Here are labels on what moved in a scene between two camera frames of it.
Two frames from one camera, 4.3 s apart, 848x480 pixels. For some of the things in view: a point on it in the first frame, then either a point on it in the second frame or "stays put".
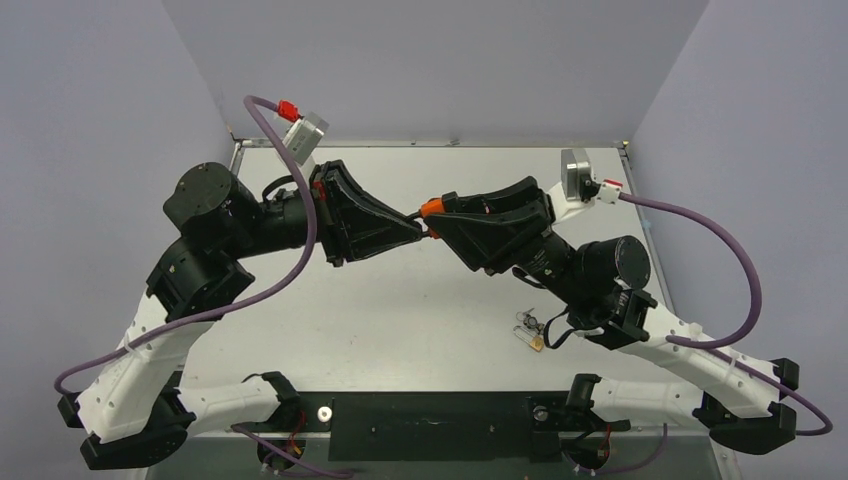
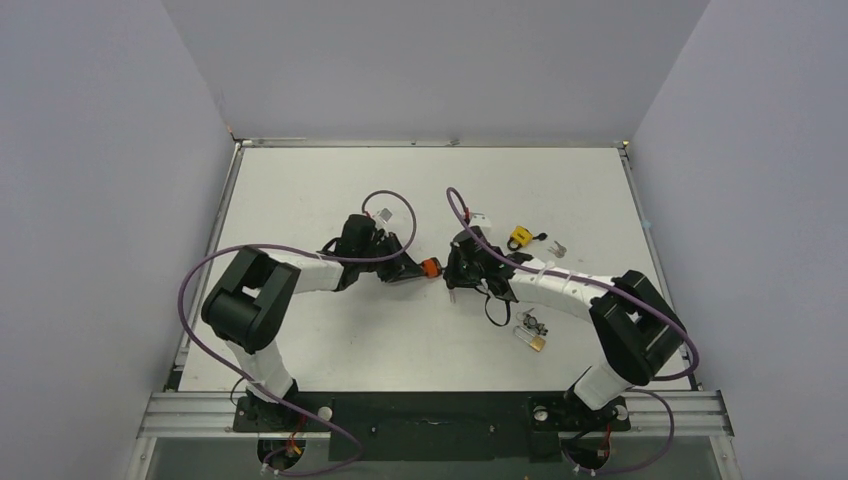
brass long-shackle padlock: x=536 y=342 stays put
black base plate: x=439 y=427 stays put
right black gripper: x=520 y=231 → x=466 y=263
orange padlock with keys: x=432 y=207 → x=431 y=267
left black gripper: x=345 y=205 → x=401 y=268
